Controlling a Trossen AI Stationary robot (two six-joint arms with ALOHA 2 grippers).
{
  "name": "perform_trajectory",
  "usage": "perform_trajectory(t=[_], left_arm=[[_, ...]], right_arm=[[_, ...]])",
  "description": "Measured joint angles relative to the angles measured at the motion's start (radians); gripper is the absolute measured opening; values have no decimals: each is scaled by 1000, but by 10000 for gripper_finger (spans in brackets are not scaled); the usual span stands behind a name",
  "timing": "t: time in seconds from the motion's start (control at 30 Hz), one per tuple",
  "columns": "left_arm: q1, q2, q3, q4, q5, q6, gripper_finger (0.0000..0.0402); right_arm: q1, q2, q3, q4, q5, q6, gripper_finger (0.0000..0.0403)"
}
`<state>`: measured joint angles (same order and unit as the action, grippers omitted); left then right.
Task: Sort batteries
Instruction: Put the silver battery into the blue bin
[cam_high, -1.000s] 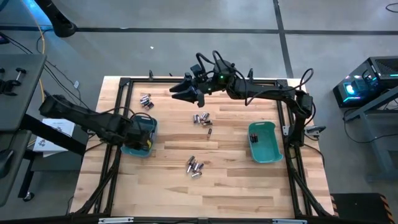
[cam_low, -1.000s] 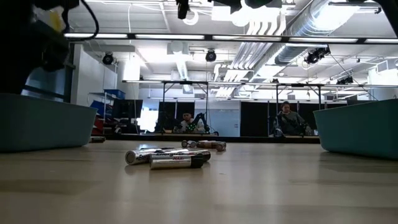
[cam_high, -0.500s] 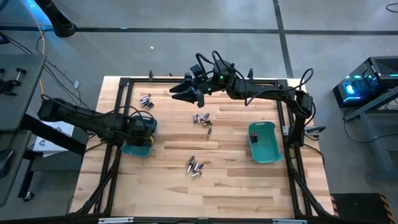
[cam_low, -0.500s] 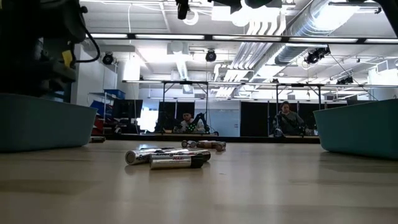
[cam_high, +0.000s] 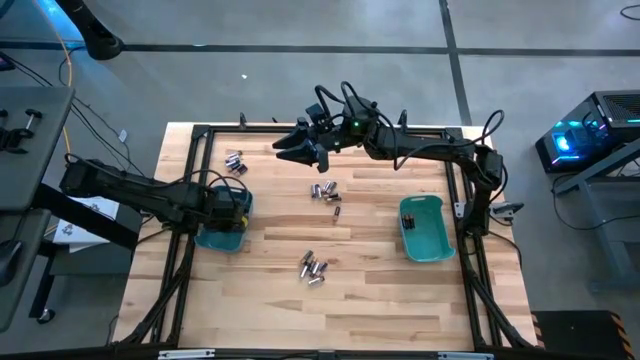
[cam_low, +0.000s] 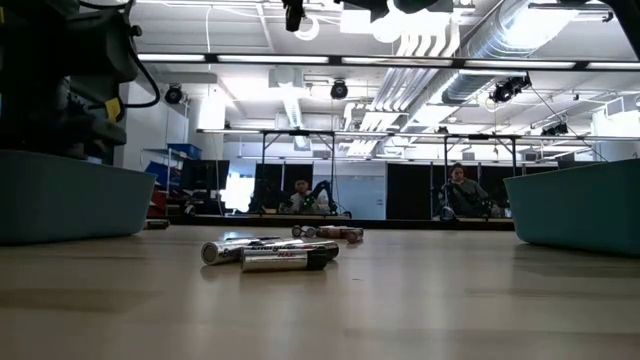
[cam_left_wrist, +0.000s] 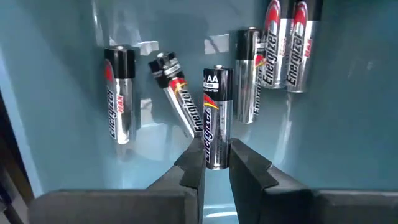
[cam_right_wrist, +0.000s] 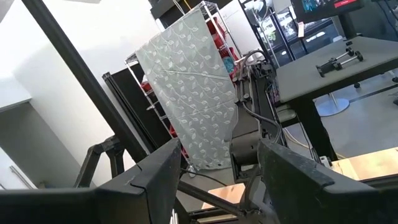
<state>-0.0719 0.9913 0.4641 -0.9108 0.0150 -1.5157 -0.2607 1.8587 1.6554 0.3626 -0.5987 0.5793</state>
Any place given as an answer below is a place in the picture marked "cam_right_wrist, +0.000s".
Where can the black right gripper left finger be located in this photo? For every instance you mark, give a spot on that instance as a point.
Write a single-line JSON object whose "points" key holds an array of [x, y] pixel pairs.
{"points": [[77, 208]]}

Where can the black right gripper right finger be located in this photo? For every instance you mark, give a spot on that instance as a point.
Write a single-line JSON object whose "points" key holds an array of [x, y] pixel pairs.
{"points": [[326, 208]]}

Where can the round silver stand base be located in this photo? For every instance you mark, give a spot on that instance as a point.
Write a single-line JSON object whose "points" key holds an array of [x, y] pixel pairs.
{"points": [[335, 107]]}

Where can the black flat panel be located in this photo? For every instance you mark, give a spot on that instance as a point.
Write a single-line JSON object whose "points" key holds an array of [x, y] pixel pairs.
{"points": [[133, 102]]}

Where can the grey side table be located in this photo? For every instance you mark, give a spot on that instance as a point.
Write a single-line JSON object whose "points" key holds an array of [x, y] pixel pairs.
{"points": [[311, 68]]}

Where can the black metal clamp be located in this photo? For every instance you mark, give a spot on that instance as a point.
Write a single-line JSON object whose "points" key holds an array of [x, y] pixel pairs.
{"points": [[359, 56], [326, 67]]}

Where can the grey leaf-patterned cloth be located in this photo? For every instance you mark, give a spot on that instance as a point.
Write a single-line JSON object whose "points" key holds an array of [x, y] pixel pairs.
{"points": [[186, 93]]}

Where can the black glass-front rack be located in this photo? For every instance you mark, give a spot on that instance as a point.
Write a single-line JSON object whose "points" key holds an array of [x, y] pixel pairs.
{"points": [[264, 31]]}

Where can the red plastic storage bin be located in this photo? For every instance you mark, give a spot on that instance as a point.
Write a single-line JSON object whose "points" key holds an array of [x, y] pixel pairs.
{"points": [[219, 37]]}

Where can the black monitor on stand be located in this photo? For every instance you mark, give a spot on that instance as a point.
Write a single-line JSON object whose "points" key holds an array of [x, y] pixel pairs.
{"points": [[320, 6]]}

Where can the black aluminium rig frame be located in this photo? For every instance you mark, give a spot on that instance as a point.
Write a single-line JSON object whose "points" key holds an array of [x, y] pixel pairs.
{"points": [[81, 71]]}

